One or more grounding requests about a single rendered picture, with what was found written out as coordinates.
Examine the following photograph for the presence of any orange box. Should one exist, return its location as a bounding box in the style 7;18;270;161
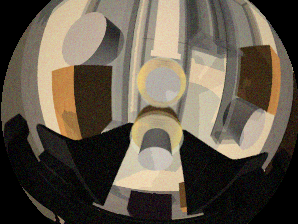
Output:
52;64;113;140
237;44;281;116

